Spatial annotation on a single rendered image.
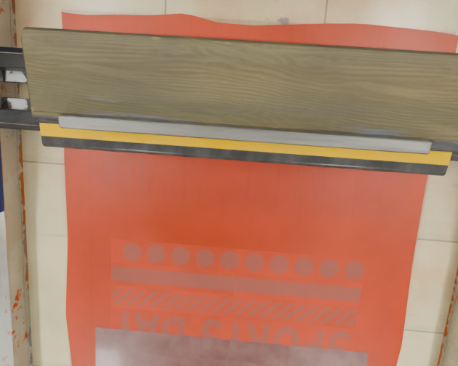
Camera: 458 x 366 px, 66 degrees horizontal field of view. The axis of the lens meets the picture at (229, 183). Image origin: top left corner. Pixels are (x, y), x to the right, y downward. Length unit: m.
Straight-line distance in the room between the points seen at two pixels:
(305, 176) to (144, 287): 0.24
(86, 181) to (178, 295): 0.17
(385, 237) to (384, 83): 0.20
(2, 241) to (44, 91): 0.20
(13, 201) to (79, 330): 0.18
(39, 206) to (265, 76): 0.31
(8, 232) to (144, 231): 0.15
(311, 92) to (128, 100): 0.15
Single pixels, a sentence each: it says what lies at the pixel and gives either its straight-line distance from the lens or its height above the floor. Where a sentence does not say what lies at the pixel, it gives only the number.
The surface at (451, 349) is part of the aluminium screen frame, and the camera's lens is 0.51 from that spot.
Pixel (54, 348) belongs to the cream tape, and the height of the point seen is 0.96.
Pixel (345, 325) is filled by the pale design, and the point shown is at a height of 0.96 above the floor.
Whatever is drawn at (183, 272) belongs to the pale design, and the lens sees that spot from 0.44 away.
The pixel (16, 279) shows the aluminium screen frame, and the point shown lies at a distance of 0.49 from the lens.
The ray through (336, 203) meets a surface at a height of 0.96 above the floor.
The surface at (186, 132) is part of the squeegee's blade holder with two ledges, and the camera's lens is 0.28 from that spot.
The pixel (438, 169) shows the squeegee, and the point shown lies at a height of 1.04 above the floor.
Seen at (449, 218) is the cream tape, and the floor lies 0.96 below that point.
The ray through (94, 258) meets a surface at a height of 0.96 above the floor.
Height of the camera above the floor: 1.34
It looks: 78 degrees down
